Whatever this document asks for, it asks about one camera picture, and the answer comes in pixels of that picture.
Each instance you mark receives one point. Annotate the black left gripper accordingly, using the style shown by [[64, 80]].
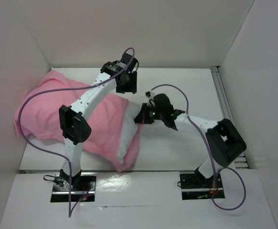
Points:
[[132, 87]]

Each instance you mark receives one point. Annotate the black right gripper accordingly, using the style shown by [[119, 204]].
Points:
[[142, 114]]

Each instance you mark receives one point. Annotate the white pillow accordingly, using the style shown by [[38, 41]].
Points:
[[129, 143]]

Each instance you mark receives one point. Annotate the pink fabric pillowcase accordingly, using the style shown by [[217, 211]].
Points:
[[40, 116]]

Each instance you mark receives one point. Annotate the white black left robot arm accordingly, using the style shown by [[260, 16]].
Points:
[[118, 75]]

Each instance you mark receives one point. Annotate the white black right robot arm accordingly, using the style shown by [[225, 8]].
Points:
[[224, 143]]

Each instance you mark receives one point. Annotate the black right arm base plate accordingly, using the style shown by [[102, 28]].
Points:
[[192, 189]]

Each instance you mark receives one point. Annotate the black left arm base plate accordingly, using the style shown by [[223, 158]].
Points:
[[85, 189]]

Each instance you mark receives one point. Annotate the aluminium table edge rail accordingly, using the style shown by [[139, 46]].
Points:
[[22, 171]]

